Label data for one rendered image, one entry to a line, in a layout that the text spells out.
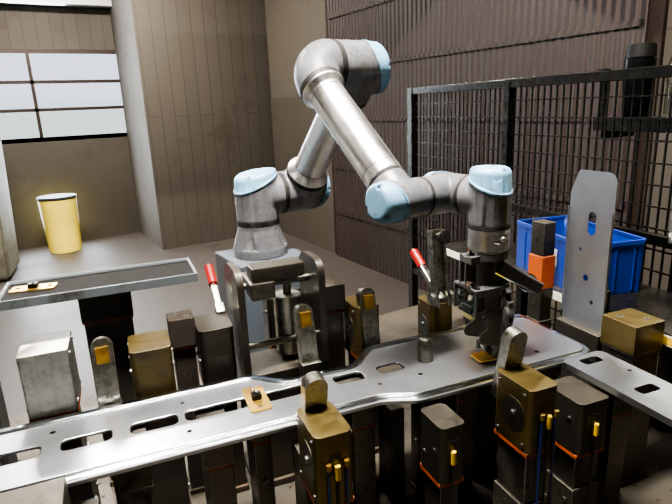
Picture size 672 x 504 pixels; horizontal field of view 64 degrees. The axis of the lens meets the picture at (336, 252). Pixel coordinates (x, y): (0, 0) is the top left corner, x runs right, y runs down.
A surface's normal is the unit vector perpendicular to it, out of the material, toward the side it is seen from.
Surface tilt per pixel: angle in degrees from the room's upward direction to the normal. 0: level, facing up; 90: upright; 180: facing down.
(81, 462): 0
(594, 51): 90
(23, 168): 90
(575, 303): 90
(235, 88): 90
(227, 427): 0
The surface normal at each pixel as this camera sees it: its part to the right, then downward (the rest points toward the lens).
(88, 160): 0.51, 0.20
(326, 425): -0.04, -0.96
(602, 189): -0.92, 0.14
